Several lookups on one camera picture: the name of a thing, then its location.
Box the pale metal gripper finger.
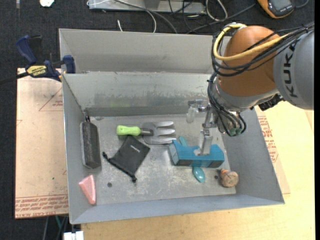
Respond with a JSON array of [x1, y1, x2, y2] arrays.
[[199, 128, 214, 157], [186, 99, 210, 124]]

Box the blue rectangular block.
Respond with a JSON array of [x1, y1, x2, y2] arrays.
[[168, 139, 225, 169]]

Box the brown cork stopper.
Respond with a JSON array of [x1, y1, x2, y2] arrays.
[[219, 168, 240, 188]]

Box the grey metal bin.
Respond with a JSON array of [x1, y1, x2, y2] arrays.
[[58, 28, 286, 225]]

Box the dark grey flat block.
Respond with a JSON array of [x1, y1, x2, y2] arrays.
[[79, 120, 102, 170]]

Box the pink triangular wedge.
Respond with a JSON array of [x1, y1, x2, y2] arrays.
[[78, 174, 97, 206]]

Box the green-handled metal garden fork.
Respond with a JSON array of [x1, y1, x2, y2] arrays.
[[116, 120, 177, 146]]

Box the black drawstring pouch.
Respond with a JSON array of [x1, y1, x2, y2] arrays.
[[102, 135, 151, 184]]

